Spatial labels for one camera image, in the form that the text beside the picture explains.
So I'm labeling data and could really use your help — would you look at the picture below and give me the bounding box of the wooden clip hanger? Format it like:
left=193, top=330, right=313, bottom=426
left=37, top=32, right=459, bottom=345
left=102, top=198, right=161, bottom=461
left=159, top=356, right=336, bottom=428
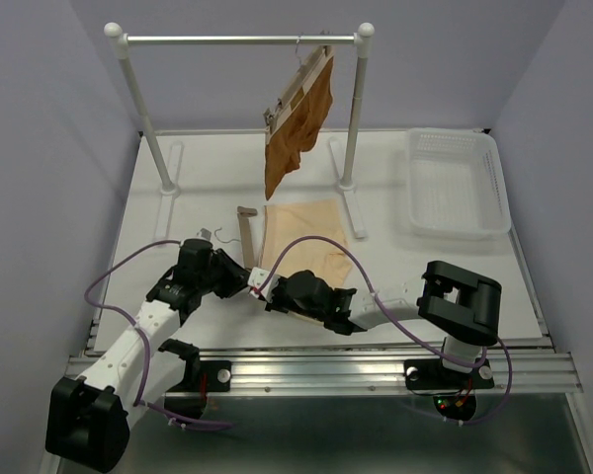
left=213, top=206, right=258, bottom=270

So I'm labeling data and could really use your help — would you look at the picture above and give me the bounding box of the beige underwear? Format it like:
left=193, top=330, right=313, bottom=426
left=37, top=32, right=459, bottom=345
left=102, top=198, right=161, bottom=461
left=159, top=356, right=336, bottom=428
left=259, top=199, right=353, bottom=287

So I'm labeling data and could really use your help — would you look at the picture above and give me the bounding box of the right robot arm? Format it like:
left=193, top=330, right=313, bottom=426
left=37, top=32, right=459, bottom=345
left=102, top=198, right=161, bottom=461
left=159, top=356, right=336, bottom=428
left=249, top=261, right=502, bottom=385

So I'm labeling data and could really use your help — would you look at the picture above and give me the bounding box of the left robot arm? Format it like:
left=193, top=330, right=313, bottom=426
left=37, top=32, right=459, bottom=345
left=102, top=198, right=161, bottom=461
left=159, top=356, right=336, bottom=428
left=45, top=238, right=250, bottom=473

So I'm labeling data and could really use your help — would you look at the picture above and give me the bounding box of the brown underwear on hanger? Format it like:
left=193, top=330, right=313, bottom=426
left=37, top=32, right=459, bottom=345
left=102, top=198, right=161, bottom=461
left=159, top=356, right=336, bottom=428
left=264, top=58, right=334, bottom=199

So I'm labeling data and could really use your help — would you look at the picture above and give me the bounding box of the white clothes rack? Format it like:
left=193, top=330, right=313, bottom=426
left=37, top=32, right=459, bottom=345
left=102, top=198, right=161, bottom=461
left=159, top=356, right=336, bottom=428
left=104, top=22, right=375, bottom=240

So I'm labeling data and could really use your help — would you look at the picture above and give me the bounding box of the white plastic basket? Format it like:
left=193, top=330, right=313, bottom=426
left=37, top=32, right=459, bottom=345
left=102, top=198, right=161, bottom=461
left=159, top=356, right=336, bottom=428
left=405, top=127, right=512, bottom=240

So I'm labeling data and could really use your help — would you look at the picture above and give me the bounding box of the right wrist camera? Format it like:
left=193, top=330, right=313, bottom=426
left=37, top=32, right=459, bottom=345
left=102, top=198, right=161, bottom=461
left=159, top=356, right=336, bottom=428
left=248, top=267, right=280, bottom=302

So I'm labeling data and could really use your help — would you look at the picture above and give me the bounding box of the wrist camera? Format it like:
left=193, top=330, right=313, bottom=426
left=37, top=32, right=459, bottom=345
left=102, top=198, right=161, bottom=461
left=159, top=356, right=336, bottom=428
left=248, top=267, right=280, bottom=302
left=196, top=227, right=212, bottom=242

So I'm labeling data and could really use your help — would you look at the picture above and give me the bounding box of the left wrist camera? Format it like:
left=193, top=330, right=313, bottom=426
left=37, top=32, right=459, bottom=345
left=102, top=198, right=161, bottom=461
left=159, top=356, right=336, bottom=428
left=196, top=227, right=212, bottom=242

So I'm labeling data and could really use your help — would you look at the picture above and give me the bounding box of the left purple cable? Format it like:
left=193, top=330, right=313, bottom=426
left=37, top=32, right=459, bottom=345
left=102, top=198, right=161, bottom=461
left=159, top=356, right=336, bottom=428
left=83, top=239, right=236, bottom=431

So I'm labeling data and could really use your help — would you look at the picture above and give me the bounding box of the purple cable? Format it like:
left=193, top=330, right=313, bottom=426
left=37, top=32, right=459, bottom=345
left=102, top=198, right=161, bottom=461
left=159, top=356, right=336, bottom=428
left=83, top=239, right=236, bottom=431
left=256, top=236, right=514, bottom=430

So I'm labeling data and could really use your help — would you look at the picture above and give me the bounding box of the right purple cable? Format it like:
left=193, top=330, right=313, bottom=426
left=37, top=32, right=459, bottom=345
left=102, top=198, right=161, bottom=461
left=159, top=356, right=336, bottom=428
left=256, top=236, right=514, bottom=430

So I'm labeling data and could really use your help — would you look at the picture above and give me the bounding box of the aluminium mounting rail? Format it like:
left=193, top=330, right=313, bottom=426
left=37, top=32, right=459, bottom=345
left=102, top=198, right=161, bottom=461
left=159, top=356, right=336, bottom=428
left=63, top=345, right=587, bottom=396

